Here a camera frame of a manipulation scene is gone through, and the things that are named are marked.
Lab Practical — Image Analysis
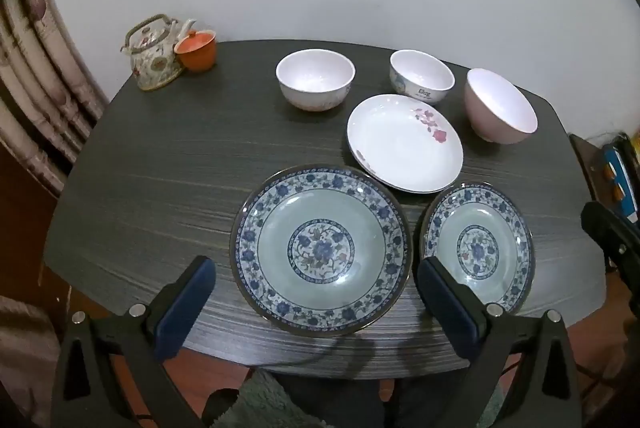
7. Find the patterned curtain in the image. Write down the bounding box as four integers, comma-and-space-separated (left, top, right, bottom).
0, 0, 108, 199

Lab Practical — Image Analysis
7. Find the large blue floral plate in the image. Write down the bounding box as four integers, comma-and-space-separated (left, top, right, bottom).
229, 164, 413, 337

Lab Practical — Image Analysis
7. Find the brown wooden cabinet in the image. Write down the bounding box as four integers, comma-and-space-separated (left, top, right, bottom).
0, 140, 71, 303

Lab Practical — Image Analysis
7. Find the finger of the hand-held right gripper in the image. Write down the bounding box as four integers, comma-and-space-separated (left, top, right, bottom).
580, 202, 640, 309

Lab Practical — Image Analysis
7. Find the floral ceramic teapot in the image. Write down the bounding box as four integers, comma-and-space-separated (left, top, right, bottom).
120, 13, 197, 91

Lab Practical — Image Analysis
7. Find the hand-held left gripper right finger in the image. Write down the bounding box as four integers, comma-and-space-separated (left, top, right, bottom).
416, 256, 583, 428

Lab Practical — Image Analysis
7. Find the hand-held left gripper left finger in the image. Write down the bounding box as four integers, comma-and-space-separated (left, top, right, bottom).
50, 255, 217, 428

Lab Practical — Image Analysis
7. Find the grey cloth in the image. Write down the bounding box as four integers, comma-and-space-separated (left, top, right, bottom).
0, 295, 61, 428

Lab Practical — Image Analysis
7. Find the white plate with pink flowers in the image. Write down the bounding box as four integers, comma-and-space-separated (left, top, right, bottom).
347, 94, 464, 195

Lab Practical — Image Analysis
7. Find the white bowl with pink base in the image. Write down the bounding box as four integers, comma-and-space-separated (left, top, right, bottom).
275, 49, 356, 113

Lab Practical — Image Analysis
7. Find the green fuzzy cloth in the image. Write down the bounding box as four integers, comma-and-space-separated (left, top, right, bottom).
205, 368, 311, 428

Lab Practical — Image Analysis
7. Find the orange lidded cup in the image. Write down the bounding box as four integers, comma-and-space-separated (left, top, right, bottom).
173, 29, 218, 73

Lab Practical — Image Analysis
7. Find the white bowl with blue print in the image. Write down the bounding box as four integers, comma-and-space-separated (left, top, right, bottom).
389, 50, 456, 105

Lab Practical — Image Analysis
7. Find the small blue floral plate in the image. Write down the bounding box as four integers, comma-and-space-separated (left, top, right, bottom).
420, 182, 536, 315

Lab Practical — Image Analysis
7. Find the wooden side shelf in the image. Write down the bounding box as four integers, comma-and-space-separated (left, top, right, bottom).
569, 134, 640, 209

